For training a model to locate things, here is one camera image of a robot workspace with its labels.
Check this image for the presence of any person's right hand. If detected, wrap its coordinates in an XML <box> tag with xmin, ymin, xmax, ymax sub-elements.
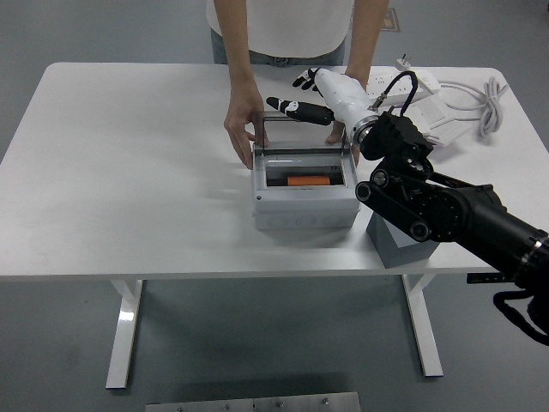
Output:
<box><xmin>223</xmin><ymin>92</ymin><xmax>271</xmax><ymax>170</ymax></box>

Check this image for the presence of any smoky transparent hinged box lid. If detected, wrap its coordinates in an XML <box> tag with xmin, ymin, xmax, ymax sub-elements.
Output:
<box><xmin>252</xmin><ymin>110</ymin><xmax>349</xmax><ymax>156</ymax></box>

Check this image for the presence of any brown floor sign sticker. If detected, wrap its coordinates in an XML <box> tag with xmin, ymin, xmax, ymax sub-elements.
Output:
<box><xmin>383</xmin><ymin>6</ymin><xmax>402</xmax><ymax>33</ymax></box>

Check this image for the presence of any white power cord with plug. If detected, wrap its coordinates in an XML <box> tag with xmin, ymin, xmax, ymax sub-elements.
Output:
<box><xmin>396</xmin><ymin>53</ymin><xmax>510</xmax><ymax>137</ymax></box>

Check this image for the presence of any black table control panel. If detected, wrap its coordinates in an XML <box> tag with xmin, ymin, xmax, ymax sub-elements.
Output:
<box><xmin>466</xmin><ymin>272</ymin><xmax>516</xmax><ymax>285</ymax></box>

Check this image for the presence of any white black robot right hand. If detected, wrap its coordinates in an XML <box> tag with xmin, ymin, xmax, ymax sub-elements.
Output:
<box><xmin>265</xmin><ymin>67</ymin><xmax>373</xmax><ymax>135</ymax></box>

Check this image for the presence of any long white power strip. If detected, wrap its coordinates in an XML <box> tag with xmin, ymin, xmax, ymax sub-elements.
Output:
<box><xmin>366</xmin><ymin>71</ymin><xmax>442</xmax><ymax>103</ymax></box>

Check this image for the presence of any orange cylindrical battery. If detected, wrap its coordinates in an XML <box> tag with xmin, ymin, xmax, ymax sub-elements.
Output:
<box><xmin>287</xmin><ymin>174</ymin><xmax>331</xmax><ymax>187</ymax></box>

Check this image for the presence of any grey cube battery holder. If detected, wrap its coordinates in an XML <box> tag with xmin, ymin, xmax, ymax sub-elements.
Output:
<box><xmin>366</xmin><ymin>209</ymin><xmax>434</xmax><ymax>270</ymax></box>

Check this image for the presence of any grey plastic enclosure box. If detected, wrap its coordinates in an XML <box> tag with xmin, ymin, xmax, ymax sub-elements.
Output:
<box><xmin>250</xmin><ymin>148</ymin><xmax>360</xmax><ymax>231</ymax></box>

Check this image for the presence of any person's left hand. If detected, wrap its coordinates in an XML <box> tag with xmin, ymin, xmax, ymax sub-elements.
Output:
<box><xmin>324</xmin><ymin>121</ymin><xmax>348</xmax><ymax>146</ymax></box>

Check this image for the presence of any person torso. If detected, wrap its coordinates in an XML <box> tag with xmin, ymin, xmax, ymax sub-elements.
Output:
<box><xmin>206</xmin><ymin>0</ymin><xmax>356</xmax><ymax>68</ymax></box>

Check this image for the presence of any white table leg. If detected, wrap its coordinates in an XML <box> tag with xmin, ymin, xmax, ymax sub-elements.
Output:
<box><xmin>106</xmin><ymin>278</ymin><xmax>145</xmax><ymax>391</ymax></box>
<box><xmin>401</xmin><ymin>274</ymin><xmax>443</xmax><ymax>379</ymax></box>

